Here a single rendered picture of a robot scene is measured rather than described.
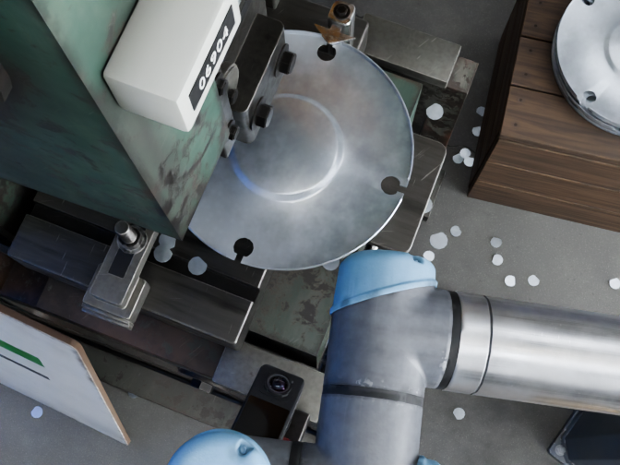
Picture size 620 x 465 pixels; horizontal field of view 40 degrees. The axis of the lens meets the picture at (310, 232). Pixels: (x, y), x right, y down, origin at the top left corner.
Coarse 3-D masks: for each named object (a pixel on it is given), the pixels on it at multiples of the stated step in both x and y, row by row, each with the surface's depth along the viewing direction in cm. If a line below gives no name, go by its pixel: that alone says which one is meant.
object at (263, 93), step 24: (240, 0) 74; (264, 0) 82; (240, 24) 77; (264, 24) 80; (240, 48) 80; (264, 48) 80; (288, 48) 84; (240, 72) 79; (264, 72) 79; (288, 72) 83; (240, 96) 79; (264, 96) 83; (240, 120) 80; (264, 120) 81
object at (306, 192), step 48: (336, 48) 101; (288, 96) 99; (336, 96) 99; (384, 96) 99; (240, 144) 97; (288, 144) 97; (336, 144) 97; (384, 144) 98; (240, 192) 96; (288, 192) 96; (336, 192) 96; (288, 240) 95; (336, 240) 95
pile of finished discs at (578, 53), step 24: (576, 0) 146; (600, 0) 146; (576, 24) 145; (600, 24) 145; (552, 48) 146; (576, 48) 144; (600, 48) 144; (576, 72) 143; (600, 72) 143; (576, 96) 141; (600, 96) 141; (600, 120) 142
